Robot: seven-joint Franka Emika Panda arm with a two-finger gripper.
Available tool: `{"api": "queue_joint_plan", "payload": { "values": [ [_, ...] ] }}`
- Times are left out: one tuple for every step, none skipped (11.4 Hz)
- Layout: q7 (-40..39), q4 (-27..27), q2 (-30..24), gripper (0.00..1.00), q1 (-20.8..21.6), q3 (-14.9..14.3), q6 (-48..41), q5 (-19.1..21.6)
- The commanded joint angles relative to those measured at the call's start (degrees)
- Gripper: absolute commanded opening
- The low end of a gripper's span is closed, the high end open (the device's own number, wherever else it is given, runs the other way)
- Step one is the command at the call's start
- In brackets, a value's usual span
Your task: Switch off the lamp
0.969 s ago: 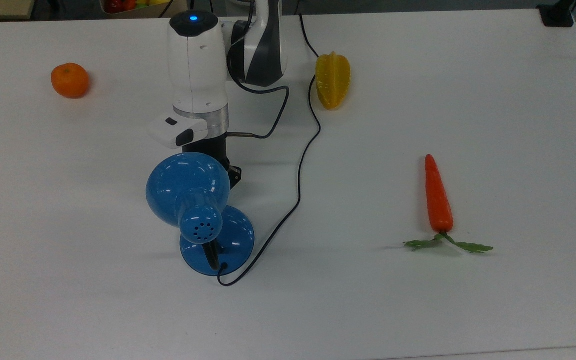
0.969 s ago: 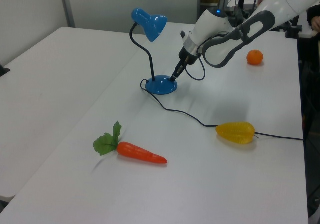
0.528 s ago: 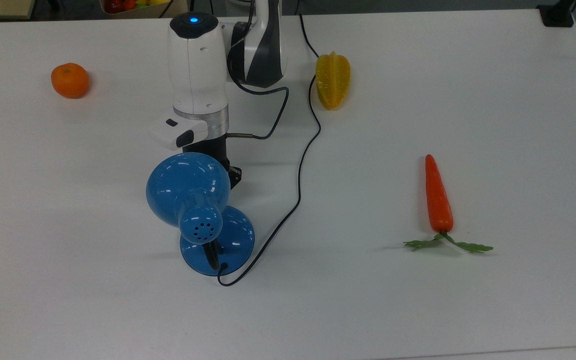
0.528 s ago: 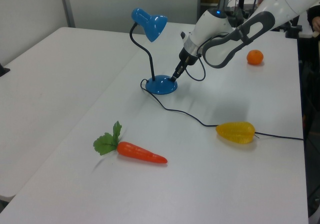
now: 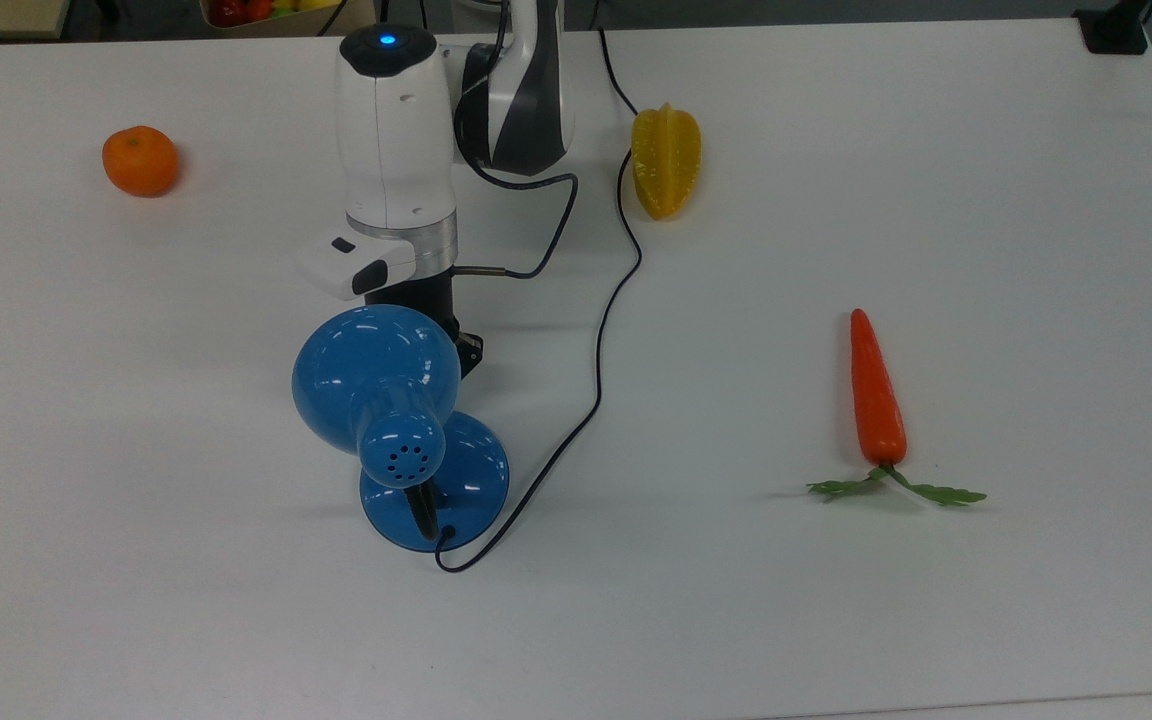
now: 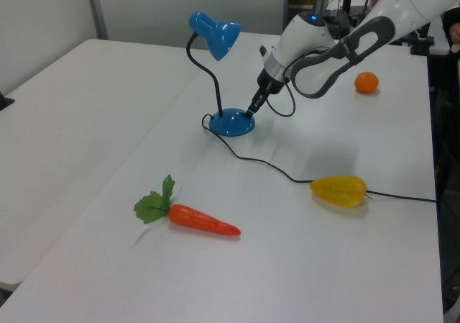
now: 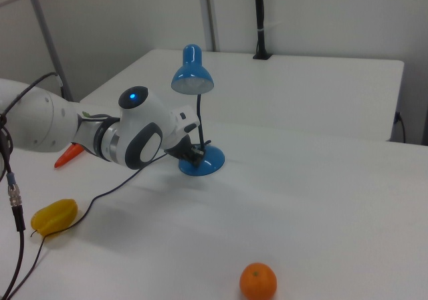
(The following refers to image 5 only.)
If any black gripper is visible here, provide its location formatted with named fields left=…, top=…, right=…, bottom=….
left=364, top=270, right=486, bottom=380

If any blue gooseneck desk lamp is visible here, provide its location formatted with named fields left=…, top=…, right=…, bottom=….
left=291, top=303, right=512, bottom=553

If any yellow toy starfruit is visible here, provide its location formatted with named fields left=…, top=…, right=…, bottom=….
left=630, top=103, right=703, bottom=221

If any orange toy mandarin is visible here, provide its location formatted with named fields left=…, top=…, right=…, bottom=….
left=101, top=125, right=180, bottom=198

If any bowl of toy fruit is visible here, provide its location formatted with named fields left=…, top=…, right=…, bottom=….
left=198, top=0, right=378, bottom=32

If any orange toy carrot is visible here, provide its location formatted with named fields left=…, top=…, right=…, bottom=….
left=806, top=308, right=989, bottom=507

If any black table clamp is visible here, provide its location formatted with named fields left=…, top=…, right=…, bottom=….
left=1074, top=0, right=1152, bottom=56

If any black lamp power cable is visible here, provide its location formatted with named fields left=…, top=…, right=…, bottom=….
left=433, top=28, right=644, bottom=574

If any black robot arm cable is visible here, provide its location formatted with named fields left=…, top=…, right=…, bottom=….
left=451, top=0, right=580, bottom=281

